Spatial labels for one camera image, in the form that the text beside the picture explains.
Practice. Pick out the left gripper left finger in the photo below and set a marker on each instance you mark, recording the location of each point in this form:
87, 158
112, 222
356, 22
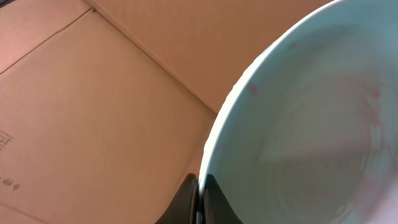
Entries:
183, 207

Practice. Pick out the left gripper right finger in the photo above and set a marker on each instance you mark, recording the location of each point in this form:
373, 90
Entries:
216, 208

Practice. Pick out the light blue plate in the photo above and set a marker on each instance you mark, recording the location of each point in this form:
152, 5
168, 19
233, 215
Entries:
308, 134

